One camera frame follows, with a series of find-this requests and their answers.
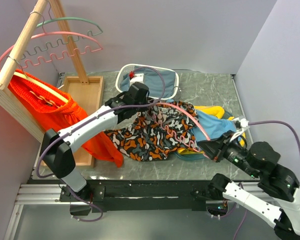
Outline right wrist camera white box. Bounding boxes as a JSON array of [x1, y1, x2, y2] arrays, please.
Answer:
[[231, 116, 250, 140]]

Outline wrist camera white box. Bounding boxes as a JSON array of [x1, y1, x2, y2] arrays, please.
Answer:
[[231, 116, 250, 140], [129, 71, 145, 86]]

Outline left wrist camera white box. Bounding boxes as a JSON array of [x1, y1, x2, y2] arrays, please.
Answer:
[[129, 71, 145, 86]]

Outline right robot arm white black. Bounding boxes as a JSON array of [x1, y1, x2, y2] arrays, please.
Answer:
[[197, 135, 300, 240]]

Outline wooden clothes rack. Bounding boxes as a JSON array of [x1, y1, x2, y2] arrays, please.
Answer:
[[0, 0, 105, 142]]

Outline green wire hanger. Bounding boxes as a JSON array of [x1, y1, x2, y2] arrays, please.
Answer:
[[21, 16, 104, 60]]

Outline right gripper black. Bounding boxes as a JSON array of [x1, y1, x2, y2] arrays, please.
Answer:
[[195, 127, 258, 176]]

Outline aluminium frame rail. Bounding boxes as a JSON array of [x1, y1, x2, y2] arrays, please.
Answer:
[[3, 183, 73, 240]]

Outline orange shorts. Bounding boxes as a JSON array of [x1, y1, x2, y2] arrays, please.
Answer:
[[8, 69, 124, 168]]

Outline white plastic basket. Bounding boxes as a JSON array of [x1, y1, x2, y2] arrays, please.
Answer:
[[115, 63, 179, 101]]

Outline pink hanger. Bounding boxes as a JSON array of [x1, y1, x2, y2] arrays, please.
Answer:
[[149, 101, 212, 153], [0, 31, 104, 72]]

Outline teal shorts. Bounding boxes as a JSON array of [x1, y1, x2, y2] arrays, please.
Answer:
[[175, 110, 233, 161]]

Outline light blue shorts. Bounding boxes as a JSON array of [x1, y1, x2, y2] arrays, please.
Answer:
[[196, 106, 236, 140]]

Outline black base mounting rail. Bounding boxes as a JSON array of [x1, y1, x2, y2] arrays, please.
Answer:
[[59, 173, 238, 217]]

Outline yellow shorts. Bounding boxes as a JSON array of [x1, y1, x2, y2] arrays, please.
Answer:
[[177, 106, 236, 156]]

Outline camouflage patterned shorts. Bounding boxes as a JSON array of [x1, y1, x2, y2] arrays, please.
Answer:
[[104, 104, 200, 162]]

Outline cream wooden hanger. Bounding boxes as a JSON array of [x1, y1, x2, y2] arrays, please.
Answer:
[[13, 71, 68, 103]]

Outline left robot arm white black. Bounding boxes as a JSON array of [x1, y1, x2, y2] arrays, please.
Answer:
[[38, 82, 149, 201]]

